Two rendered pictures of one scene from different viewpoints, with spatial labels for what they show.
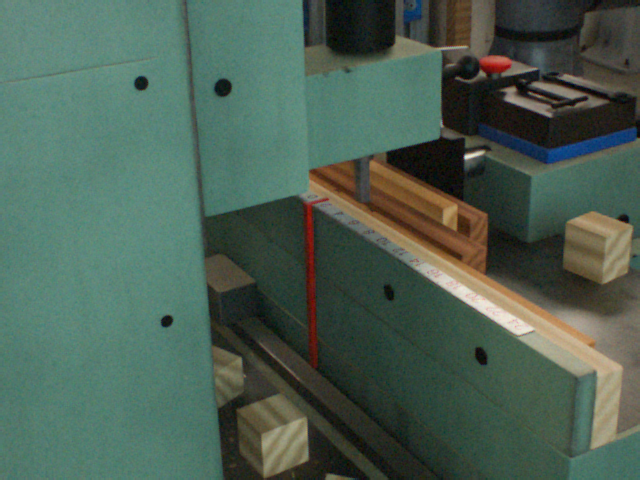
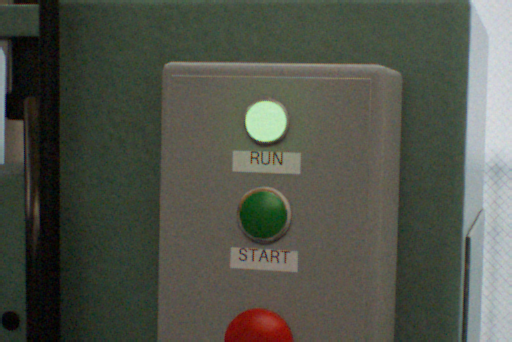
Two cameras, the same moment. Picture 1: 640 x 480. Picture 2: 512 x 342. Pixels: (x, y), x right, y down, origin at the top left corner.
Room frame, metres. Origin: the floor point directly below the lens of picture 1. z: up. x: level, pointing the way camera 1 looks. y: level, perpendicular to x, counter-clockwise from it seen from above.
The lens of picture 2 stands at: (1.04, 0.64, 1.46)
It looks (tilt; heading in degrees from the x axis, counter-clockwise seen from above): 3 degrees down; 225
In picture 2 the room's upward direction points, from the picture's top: 1 degrees clockwise
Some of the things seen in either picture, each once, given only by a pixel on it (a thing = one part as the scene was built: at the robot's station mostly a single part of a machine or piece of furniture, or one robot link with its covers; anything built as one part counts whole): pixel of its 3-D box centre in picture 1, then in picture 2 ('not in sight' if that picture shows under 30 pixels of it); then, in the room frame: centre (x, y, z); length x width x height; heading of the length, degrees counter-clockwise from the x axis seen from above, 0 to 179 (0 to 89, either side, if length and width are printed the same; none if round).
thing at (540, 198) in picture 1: (534, 183); not in sight; (0.85, -0.19, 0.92); 0.15 x 0.13 x 0.09; 30
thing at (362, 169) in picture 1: (362, 170); not in sight; (0.74, -0.03, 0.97); 0.01 x 0.01 x 0.05; 30
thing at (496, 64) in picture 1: (494, 64); not in sight; (0.87, -0.15, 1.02); 0.03 x 0.03 x 0.01
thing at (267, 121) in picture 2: not in sight; (265, 121); (0.73, 0.33, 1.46); 0.02 x 0.01 x 0.02; 120
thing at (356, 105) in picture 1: (337, 109); not in sight; (0.73, -0.01, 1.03); 0.14 x 0.07 x 0.09; 120
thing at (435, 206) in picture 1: (370, 195); not in sight; (0.80, -0.04, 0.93); 0.22 x 0.01 x 0.06; 30
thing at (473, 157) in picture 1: (452, 168); not in sight; (0.80, -0.11, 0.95); 0.09 x 0.07 x 0.09; 30
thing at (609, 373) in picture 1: (330, 228); not in sight; (0.74, -0.01, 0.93); 0.60 x 0.02 x 0.05; 30
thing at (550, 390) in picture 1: (310, 231); not in sight; (0.73, 0.01, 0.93); 0.60 x 0.02 x 0.06; 30
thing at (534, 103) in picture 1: (537, 103); not in sight; (0.85, -0.19, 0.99); 0.13 x 0.11 x 0.06; 30
